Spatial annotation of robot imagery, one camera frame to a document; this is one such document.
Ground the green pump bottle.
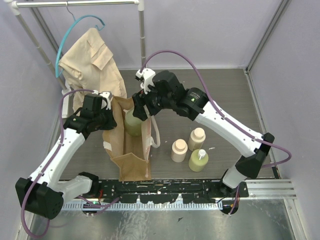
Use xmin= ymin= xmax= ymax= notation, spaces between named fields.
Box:
xmin=124 ymin=108 xmax=142 ymax=137
xmin=188 ymin=149 xmax=209 ymax=172

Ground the white cable tray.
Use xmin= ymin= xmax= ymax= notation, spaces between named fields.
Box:
xmin=62 ymin=200 xmax=223 ymax=212

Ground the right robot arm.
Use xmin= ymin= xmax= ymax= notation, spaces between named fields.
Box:
xmin=135 ymin=68 xmax=275 ymax=197

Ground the white clothes rack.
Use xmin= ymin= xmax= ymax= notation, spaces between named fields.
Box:
xmin=0 ymin=0 xmax=151 ymax=119

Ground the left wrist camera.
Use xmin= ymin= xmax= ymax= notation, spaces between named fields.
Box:
xmin=93 ymin=90 xmax=113 ymax=110

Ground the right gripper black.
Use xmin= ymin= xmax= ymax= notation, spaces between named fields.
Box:
xmin=131 ymin=82 xmax=174 ymax=121

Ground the teal clothes hanger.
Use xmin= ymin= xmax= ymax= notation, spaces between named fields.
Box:
xmin=54 ymin=14 xmax=106 ymax=78

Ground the beige bottle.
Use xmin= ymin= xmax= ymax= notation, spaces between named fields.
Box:
xmin=188 ymin=127 xmax=206 ymax=151
xmin=171 ymin=139 xmax=188 ymax=163

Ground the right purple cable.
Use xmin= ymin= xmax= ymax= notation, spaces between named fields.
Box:
xmin=139 ymin=49 xmax=293 ymax=216

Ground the brown canvas bag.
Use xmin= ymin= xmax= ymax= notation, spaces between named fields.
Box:
xmin=102 ymin=96 xmax=161 ymax=182

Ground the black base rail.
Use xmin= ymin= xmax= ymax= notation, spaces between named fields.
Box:
xmin=82 ymin=179 xmax=249 ymax=204

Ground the beige shirt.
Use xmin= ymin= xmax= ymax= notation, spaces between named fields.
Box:
xmin=58 ymin=28 xmax=127 ymax=99

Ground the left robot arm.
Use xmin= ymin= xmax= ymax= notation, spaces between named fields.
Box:
xmin=15 ymin=92 xmax=152 ymax=220

